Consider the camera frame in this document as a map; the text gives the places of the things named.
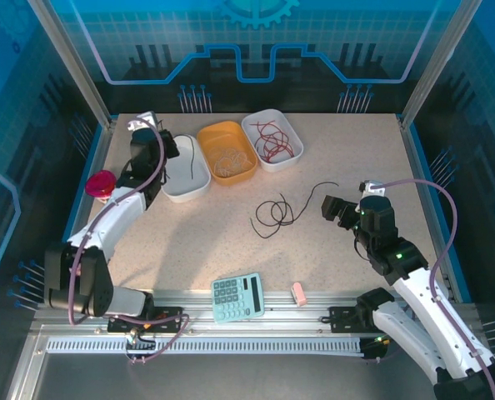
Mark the black cable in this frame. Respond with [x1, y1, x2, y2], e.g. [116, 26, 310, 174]
[250, 199, 293, 239]
[270, 181, 340, 228]
[188, 136, 199, 181]

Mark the white cable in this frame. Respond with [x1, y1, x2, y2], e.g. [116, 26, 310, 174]
[212, 147, 253, 178]
[212, 145, 240, 176]
[226, 145, 256, 174]

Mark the white plastic bin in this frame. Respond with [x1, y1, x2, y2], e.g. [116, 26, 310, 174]
[242, 108, 305, 173]
[160, 133, 212, 204]

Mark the orange plastic bin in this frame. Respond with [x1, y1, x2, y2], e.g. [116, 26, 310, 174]
[196, 120, 258, 186]

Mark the small pink eraser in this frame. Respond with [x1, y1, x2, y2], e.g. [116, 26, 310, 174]
[291, 282, 308, 308]

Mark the teal calculator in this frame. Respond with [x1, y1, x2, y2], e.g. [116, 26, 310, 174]
[210, 272, 267, 325]

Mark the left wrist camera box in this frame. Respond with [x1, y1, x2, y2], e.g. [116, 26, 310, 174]
[126, 111, 159, 131]

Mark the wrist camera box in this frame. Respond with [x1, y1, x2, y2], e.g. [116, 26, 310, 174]
[358, 179, 385, 198]
[126, 111, 159, 131]

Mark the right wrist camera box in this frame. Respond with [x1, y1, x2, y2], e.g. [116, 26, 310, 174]
[358, 179, 385, 198]

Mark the aluminium side rail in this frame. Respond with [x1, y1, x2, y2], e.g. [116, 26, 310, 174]
[397, 116, 461, 303]
[32, 116, 119, 312]

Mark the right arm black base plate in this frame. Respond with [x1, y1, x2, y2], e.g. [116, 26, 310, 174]
[328, 306, 378, 334]

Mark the aluminium frame post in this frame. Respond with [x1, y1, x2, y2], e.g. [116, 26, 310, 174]
[26, 0, 118, 128]
[397, 0, 486, 130]

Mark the aluminium table rail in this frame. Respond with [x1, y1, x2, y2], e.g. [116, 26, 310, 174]
[30, 289, 482, 341]

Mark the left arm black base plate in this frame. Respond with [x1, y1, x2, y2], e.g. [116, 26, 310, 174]
[107, 306, 184, 334]

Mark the white slotted cable duct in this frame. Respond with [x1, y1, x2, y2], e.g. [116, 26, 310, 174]
[46, 337, 366, 356]

